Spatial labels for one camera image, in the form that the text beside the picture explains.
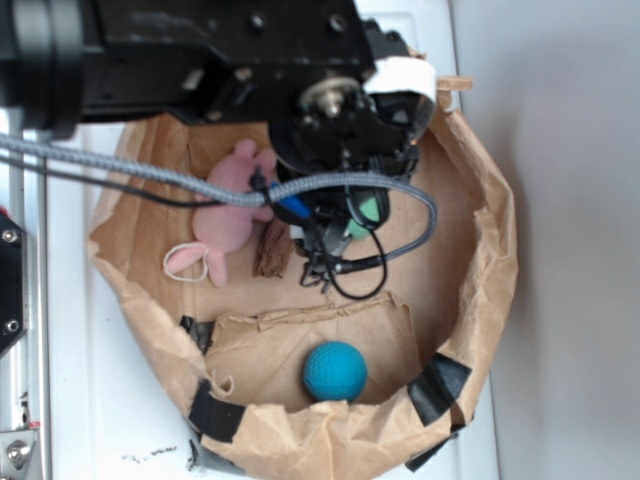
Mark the pink plush bunny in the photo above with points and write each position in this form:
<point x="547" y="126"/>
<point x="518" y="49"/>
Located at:
<point x="221" y="230"/>

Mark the blue dimpled ball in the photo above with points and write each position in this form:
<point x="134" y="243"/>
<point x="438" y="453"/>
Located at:
<point x="335" y="371"/>

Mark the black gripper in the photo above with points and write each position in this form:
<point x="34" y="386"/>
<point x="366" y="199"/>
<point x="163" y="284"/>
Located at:
<point x="371" y="128"/>

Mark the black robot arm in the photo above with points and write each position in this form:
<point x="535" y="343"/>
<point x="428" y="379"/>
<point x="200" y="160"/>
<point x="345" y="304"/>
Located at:
<point x="311" y="70"/>

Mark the aluminium frame rail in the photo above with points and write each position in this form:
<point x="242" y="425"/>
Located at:
<point x="25" y="386"/>

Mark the brown paper bag tray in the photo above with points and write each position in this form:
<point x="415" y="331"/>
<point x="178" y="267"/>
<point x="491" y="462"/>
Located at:
<point x="232" y="359"/>

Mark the green dimpled ball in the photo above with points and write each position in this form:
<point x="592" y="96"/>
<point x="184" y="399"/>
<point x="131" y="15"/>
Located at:
<point x="365" y="218"/>

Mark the brown wood bark piece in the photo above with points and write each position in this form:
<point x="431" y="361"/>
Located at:
<point x="274" y="250"/>

